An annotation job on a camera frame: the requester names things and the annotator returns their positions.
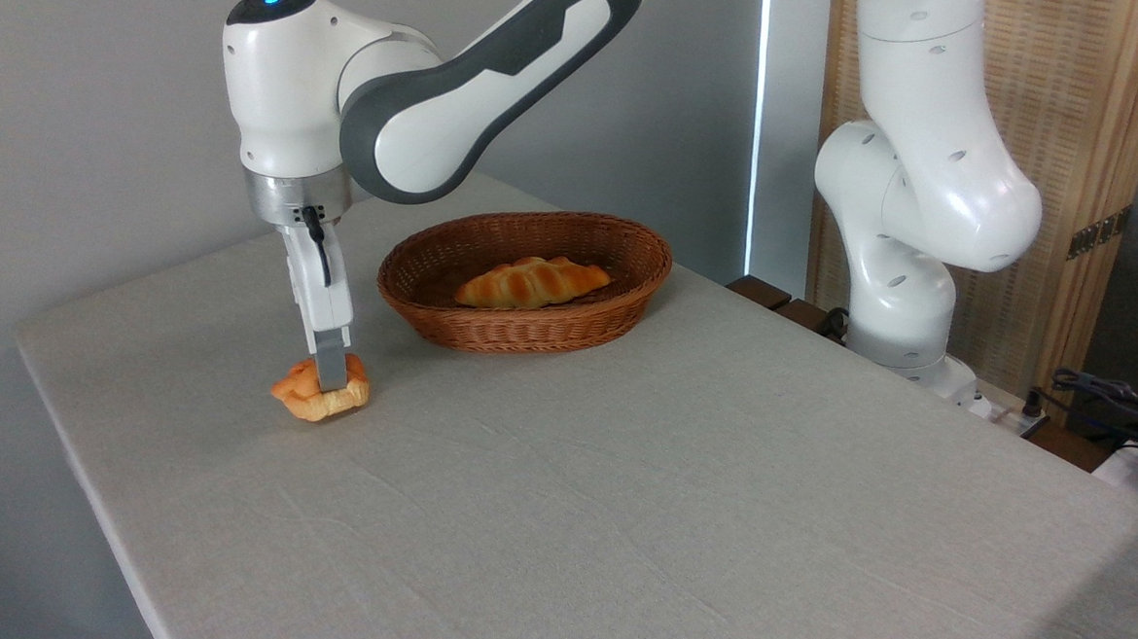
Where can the round knotted bread roll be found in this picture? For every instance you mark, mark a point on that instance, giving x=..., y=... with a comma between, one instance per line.
x=331, y=404

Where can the dark metal screen hinge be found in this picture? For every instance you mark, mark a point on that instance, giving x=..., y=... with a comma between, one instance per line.
x=1099, y=232

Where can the white power strip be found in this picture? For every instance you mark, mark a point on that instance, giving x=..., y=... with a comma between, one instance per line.
x=1007, y=413

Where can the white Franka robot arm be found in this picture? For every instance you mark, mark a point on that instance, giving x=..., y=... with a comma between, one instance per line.
x=288, y=100

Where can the brown woven wicker basket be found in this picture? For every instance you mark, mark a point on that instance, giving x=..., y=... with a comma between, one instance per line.
x=529, y=333

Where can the long twisted bread loaf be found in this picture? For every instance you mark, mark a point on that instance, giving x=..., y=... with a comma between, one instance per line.
x=532, y=283

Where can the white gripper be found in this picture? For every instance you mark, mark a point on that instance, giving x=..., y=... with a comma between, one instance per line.
x=322, y=292

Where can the light grey tablecloth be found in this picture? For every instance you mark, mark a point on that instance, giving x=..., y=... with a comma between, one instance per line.
x=618, y=497

